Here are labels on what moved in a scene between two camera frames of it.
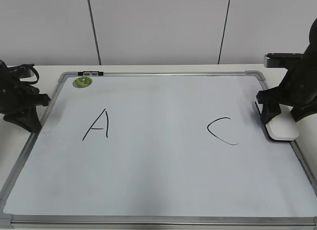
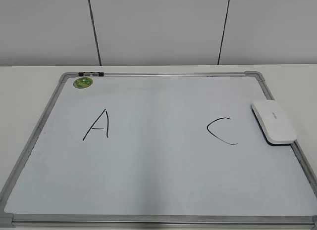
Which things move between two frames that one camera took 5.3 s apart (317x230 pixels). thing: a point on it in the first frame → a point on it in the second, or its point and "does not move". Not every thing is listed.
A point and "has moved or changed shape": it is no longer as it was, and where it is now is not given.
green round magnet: [82, 82] does not move
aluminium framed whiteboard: [158, 150] does not move
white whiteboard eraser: [282, 127] has moved or changed shape
